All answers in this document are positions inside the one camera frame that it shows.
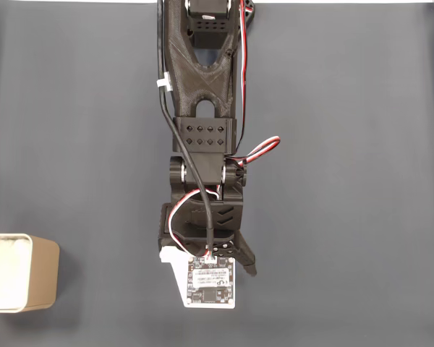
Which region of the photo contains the beige plastic box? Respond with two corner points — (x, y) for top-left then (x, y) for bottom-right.
(0, 234), (61, 314)

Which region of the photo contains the white padding paper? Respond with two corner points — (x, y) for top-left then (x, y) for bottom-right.
(0, 236), (32, 310)

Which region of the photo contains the black camera cable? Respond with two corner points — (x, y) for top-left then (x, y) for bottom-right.
(156, 0), (215, 256)

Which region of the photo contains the camera board on white mount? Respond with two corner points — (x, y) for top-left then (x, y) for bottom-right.
(158, 245), (237, 309)

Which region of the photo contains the red white black servo wire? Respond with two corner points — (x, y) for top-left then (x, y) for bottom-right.
(168, 187), (221, 260)
(224, 0), (281, 167)

